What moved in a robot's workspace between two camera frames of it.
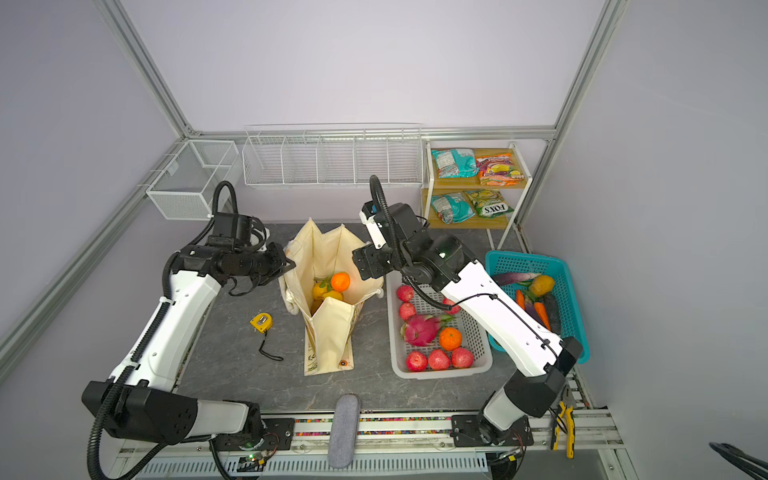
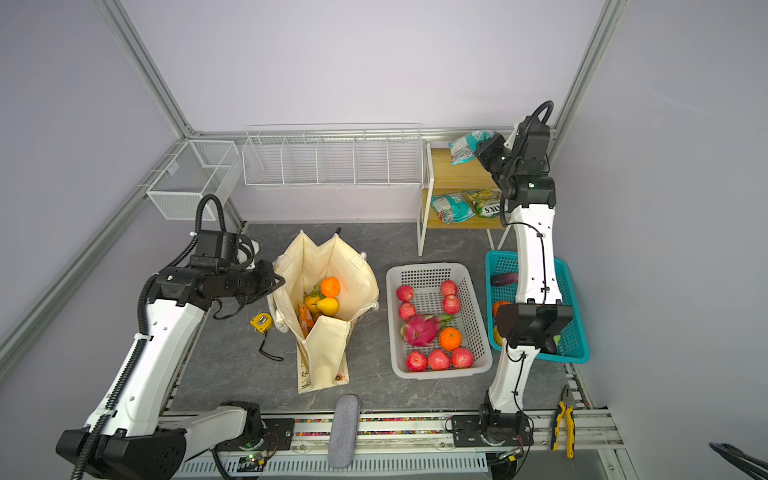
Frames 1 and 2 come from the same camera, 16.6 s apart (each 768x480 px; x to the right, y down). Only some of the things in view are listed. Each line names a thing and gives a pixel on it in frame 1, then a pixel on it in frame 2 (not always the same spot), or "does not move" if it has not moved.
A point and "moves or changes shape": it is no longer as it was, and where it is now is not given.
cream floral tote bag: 325,289 moves or changes shape
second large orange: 450,338 does not move
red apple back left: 405,293 does not move
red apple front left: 416,361 does not move
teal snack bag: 456,163 → 463,149
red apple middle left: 407,310 does not move
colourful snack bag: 498,170 moves or changes shape
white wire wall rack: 333,155 does not move
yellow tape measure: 263,322 does not move
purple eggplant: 512,278 does not move
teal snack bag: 452,208 does not move
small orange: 340,281 moves or changes shape
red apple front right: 462,357 does not move
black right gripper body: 379,262 → 498,160
